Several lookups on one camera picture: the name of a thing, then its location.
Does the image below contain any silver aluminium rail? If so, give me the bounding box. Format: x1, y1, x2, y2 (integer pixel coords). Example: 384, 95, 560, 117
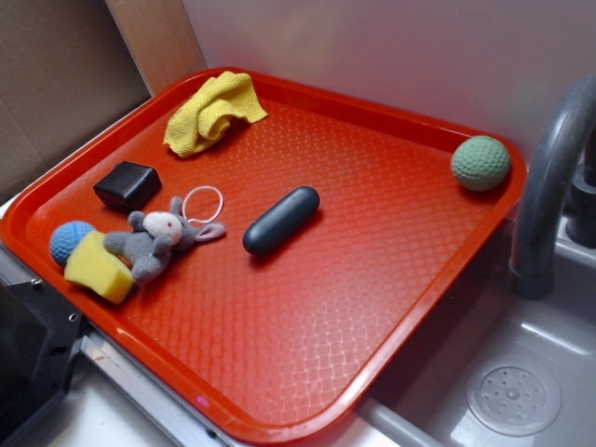
1, 249, 235, 446

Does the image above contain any grey plastic sink basin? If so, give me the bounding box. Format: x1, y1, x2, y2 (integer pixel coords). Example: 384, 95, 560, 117
358, 228, 595, 446

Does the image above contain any yellow crumpled cloth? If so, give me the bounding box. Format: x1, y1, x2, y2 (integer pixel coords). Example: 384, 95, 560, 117
163, 71, 268, 158

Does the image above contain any green dimpled ball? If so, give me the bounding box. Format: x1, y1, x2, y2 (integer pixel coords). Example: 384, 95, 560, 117
451, 135, 510, 192

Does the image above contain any yellow sponge wedge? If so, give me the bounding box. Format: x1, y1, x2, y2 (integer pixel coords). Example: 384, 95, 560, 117
64, 230, 134, 305

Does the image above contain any grey plush mouse toy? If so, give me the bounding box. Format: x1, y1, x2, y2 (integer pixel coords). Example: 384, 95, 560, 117
103, 196, 226, 286

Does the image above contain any blue dimpled ball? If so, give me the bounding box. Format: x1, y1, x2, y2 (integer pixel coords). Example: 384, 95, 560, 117
49, 221, 96, 267

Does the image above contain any white string loop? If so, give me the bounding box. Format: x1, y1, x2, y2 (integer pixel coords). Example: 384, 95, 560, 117
182, 184, 224, 225

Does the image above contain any red plastic tray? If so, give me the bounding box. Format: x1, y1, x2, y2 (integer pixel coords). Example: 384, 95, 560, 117
1, 70, 527, 445

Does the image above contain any black rectangular block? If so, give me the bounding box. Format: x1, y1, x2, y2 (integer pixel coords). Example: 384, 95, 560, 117
93, 161, 162, 212

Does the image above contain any dark green plastic pickle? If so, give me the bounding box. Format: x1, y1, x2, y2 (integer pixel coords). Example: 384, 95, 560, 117
242, 186, 320, 256

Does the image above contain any brown cardboard panel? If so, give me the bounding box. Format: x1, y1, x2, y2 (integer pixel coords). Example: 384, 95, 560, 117
0, 0, 155, 206

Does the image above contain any grey toy faucet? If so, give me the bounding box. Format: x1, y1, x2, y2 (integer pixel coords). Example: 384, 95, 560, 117
509, 74, 595, 300

